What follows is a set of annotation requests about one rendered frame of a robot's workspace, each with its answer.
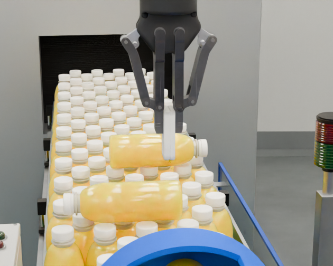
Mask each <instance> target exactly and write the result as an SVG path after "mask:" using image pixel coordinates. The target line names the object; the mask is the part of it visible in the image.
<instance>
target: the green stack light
mask: <svg viewBox="0 0 333 266"><path fill-rule="evenodd" d="M313 163H314V164H315V165H316V166H318V167H320V168H325V169H333V145H330V144H323V143H320V142H318V141H316V140H314V158H313Z"/></svg>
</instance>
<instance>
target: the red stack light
mask: <svg viewBox="0 0 333 266"><path fill-rule="evenodd" d="M315 140H316V141H318V142H320V143H323V144H330V145H333V125H332V124H327V123H322V122H319V121H318V120H317V119H316V128H315Z"/></svg>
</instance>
